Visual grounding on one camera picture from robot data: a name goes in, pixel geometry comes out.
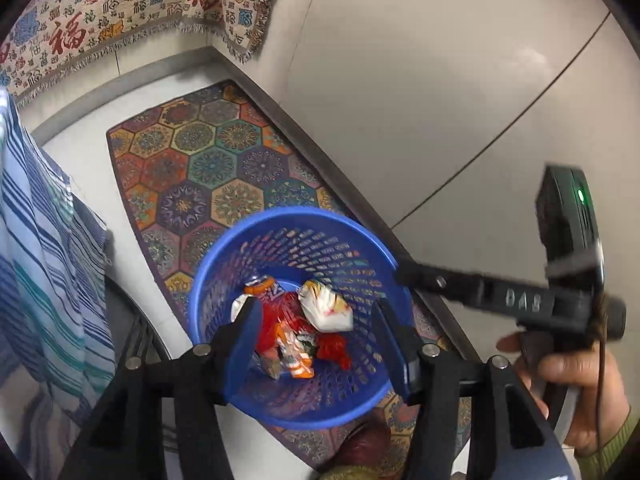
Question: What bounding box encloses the red plastic bag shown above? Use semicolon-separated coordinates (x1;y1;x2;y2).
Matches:
312;332;352;372

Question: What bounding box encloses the white red paper pouch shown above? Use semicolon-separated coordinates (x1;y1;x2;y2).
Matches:
297;279;355;334

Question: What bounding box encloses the striped tablecloth round table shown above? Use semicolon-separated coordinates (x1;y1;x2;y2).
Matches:
0;87;117;480

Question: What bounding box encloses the orange soda can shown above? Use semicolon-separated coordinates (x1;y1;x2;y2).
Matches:
243;275;290;312

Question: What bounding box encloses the person's right hand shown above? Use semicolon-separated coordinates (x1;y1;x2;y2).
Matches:
496;333;630;459

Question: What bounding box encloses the person's right forearm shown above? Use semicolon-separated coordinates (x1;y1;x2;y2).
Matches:
574;400;635;480

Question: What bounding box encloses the blue plastic mesh basket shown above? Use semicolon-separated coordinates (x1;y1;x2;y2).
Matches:
187;205;414;431

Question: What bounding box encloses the small printed blanket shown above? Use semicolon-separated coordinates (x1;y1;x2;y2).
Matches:
184;0;289;66

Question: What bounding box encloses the beige base cabinet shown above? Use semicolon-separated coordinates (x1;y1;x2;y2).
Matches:
209;0;640;361

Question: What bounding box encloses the colourful hexagon floor mat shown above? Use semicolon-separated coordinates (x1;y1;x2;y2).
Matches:
105;79;474;472

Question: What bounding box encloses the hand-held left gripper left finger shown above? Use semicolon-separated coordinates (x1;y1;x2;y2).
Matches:
57;300;264;480

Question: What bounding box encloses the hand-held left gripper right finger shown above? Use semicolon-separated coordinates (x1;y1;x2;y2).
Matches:
374;298;572;480

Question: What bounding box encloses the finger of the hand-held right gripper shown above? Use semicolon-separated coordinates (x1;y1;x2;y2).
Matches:
394;257;482;311

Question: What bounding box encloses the orange white wrapper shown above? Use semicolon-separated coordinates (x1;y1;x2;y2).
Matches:
272;322;319;380

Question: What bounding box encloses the person's brown shoe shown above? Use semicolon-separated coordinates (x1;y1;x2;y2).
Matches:
319;419;392;477

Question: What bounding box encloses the metal table frame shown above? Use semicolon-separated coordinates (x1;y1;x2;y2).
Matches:
105;280;174;362

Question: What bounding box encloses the large printed blanket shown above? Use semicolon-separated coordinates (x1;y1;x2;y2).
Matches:
0;0;222;99

